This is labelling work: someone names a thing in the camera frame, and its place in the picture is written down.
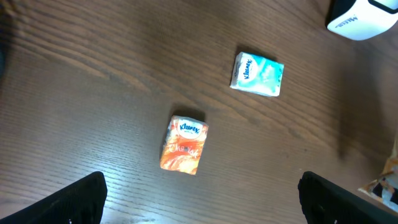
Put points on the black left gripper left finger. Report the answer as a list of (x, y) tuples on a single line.
[(80, 202)]

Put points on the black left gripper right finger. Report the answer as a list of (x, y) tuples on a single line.
[(323, 201)]

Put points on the yellow snack bag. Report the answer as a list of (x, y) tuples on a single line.
[(384, 189)]

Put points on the orange tissue pack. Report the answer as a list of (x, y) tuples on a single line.
[(184, 143)]

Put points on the white barcode scanner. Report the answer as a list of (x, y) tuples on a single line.
[(361, 19)]

